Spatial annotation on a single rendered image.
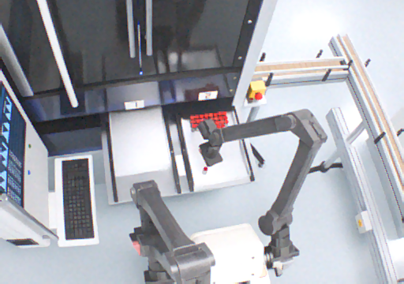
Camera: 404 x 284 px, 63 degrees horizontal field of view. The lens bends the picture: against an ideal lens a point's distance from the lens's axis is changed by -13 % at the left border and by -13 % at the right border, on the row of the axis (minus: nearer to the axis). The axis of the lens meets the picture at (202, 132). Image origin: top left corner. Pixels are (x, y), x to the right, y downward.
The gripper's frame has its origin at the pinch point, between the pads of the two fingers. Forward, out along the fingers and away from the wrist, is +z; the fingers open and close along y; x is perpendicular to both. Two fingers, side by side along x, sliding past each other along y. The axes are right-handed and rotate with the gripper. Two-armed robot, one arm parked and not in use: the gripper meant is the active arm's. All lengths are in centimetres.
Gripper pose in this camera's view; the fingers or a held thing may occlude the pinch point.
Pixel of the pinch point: (207, 160)
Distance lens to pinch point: 162.9
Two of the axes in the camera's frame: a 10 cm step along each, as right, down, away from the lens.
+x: -8.9, 3.5, -3.0
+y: -4.4, -8.3, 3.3
